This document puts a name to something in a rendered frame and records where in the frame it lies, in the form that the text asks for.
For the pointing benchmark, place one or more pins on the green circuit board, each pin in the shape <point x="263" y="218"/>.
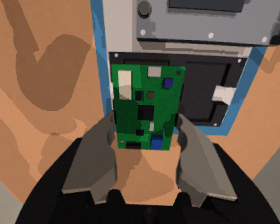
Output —
<point x="146" y="99"/>

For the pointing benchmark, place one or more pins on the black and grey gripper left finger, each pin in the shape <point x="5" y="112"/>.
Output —
<point x="82" y="176"/>

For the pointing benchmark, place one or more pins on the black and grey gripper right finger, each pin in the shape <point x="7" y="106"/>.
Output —
<point x="215" y="182"/>

